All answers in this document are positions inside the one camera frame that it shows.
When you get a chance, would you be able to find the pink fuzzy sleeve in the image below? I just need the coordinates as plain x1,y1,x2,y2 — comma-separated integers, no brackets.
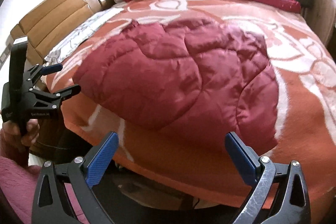
0,131,90,224

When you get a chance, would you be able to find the dark red quilted puffer coat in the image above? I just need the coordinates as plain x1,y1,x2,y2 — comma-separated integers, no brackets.
73,19,279,153

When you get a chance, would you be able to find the wooden headboard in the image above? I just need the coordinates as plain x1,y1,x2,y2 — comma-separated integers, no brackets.
10,0,116,65

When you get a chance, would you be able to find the orange white patterned blanket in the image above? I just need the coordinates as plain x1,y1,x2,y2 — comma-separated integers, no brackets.
45,0,336,222

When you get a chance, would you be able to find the left hand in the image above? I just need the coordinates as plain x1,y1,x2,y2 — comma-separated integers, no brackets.
1,119,40,148

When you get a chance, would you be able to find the grey white bed sheet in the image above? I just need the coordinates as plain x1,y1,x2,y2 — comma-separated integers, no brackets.
45,7,123,65

